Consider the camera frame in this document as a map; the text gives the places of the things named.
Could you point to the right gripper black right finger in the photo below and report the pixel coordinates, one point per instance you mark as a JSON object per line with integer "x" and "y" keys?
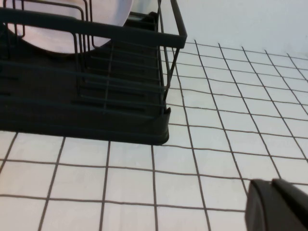
{"x": 296, "y": 209}

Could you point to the pink round plate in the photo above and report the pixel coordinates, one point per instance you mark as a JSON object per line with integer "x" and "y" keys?
{"x": 53, "y": 41}

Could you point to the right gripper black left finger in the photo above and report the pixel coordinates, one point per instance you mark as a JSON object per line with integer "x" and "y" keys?
{"x": 261, "y": 207}

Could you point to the white black-grid tablecloth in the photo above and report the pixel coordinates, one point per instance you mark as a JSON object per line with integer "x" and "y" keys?
{"x": 168, "y": 183}

